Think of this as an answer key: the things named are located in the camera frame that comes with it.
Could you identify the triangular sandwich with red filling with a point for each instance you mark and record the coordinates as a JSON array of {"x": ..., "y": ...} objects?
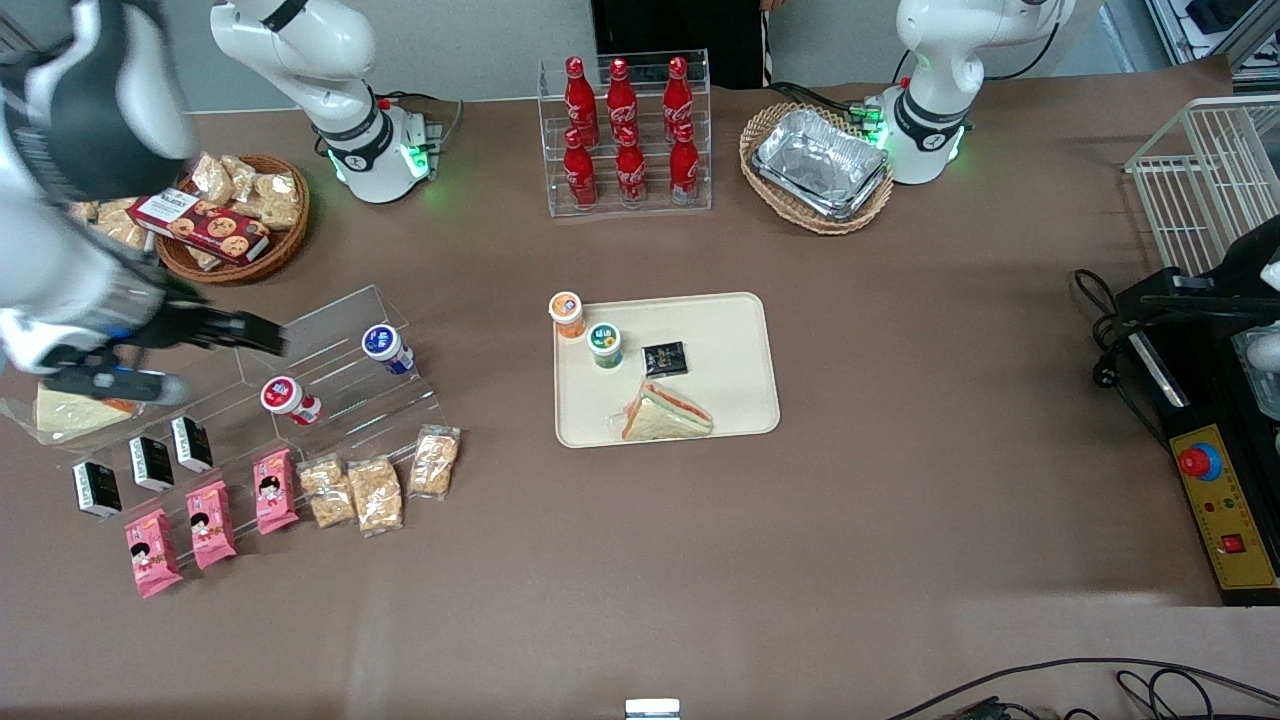
[{"x": 665, "y": 415}]

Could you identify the wicker basket holding snacks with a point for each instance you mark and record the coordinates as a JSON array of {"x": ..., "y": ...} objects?
[{"x": 285, "y": 245}]

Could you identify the red cola bottle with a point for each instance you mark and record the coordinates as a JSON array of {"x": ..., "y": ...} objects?
[
  {"x": 678, "y": 95},
  {"x": 580, "y": 172},
  {"x": 631, "y": 172},
  {"x": 621, "y": 100},
  {"x": 684, "y": 165},
  {"x": 581, "y": 100}
]

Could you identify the green gum cup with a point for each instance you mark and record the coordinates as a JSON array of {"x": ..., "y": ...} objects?
[{"x": 605, "y": 345}]

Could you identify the wicker basket holding foil trays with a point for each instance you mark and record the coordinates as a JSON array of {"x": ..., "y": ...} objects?
[{"x": 770, "y": 195}]

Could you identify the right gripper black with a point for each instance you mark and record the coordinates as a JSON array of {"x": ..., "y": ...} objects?
[{"x": 178, "y": 325}]

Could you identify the pink cartoon snack pack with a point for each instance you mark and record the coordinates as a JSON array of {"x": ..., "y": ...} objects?
[
  {"x": 153, "y": 552},
  {"x": 211, "y": 523},
  {"x": 274, "y": 490}
]

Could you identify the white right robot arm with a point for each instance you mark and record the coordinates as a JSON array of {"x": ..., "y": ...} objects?
[{"x": 330, "y": 60}]

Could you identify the cream plastic tray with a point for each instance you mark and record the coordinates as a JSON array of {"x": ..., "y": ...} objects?
[{"x": 730, "y": 360}]

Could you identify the red cookie box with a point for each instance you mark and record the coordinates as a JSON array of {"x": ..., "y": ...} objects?
[{"x": 205, "y": 225}]

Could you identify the small white box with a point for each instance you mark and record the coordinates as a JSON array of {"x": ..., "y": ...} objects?
[{"x": 652, "y": 709}]

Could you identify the person in black clothing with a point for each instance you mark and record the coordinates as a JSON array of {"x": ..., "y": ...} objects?
[{"x": 680, "y": 40}]

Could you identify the red gum cup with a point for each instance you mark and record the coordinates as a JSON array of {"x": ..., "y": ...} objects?
[{"x": 290, "y": 398}]

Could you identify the clear cracker snack pack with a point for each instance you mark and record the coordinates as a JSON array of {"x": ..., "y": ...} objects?
[
  {"x": 435, "y": 462},
  {"x": 328, "y": 490},
  {"x": 376, "y": 493}
]

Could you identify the blue gum cup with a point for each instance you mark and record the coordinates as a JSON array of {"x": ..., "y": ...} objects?
[{"x": 387, "y": 349}]

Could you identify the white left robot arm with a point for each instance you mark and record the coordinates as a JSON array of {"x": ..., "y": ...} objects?
[{"x": 935, "y": 90}]

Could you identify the metal equipment shelf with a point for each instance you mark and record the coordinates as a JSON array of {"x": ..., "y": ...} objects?
[{"x": 1210, "y": 35}]

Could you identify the plastic wrapped triangular sandwich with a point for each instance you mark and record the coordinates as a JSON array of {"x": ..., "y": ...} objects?
[{"x": 70, "y": 412}]

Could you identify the clear bagged cookie pack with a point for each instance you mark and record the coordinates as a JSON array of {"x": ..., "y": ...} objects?
[
  {"x": 118, "y": 225},
  {"x": 205, "y": 258},
  {"x": 213, "y": 178},
  {"x": 243, "y": 172},
  {"x": 278, "y": 198}
]

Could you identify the stacked aluminium foil trays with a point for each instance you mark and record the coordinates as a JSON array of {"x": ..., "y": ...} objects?
[{"x": 820, "y": 160}]

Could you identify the orange gum cup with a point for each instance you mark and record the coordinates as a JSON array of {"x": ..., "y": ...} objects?
[{"x": 567, "y": 314}]

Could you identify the black tissue pack gold print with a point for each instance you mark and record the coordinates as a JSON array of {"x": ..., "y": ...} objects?
[{"x": 665, "y": 358}]

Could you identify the clear plastic container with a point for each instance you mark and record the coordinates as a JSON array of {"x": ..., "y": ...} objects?
[{"x": 1262, "y": 370}]

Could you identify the clear acrylic stepped shelf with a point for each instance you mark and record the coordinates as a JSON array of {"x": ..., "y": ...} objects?
[{"x": 340, "y": 320}]

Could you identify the clear acrylic bottle rack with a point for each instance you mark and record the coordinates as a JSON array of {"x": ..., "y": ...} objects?
[{"x": 650, "y": 205}]

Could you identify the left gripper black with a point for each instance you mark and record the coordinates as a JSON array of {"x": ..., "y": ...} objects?
[{"x": 1243, "y": 268}]

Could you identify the black white tissue pack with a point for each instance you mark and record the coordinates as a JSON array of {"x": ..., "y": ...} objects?
[
  {"x": 152, "y": 462},
  {"x": 97, "y": 488},
  {"x": 192, "y": 443}
]

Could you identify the black machine with yellow panel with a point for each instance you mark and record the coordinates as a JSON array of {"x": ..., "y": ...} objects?
[{"x": 1215, "y": 480}]

